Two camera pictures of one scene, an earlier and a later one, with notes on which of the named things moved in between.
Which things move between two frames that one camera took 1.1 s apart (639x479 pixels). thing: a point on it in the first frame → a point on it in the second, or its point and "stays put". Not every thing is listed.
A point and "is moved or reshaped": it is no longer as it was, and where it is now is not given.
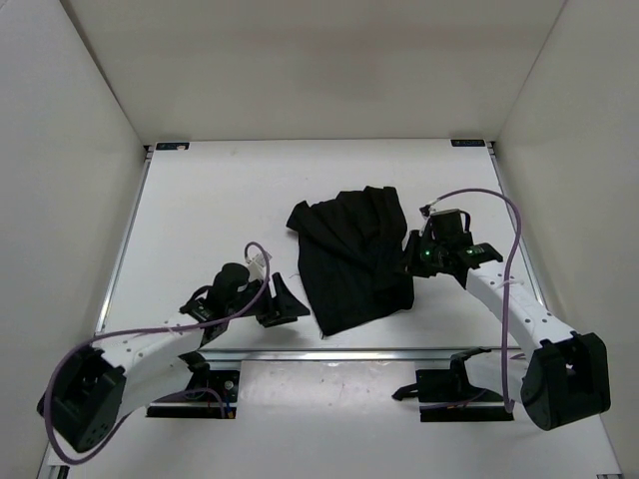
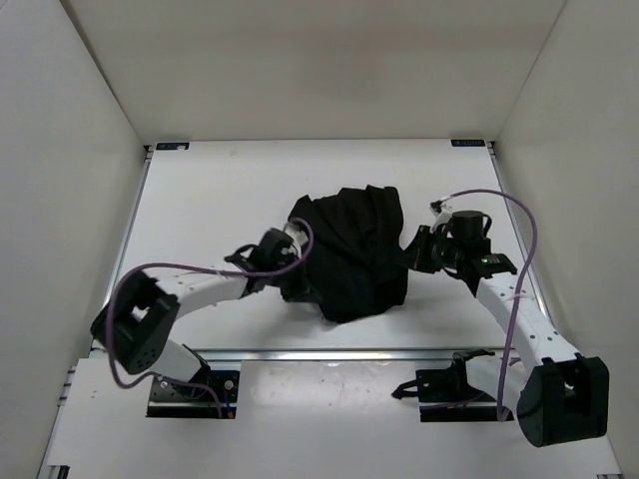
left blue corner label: (171, 146) stays put
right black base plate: (445, 395) stays put
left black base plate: (201, 403) stays put
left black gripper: (282, 307) → (300, 290)
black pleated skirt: (353, 258) is moved or reshaped
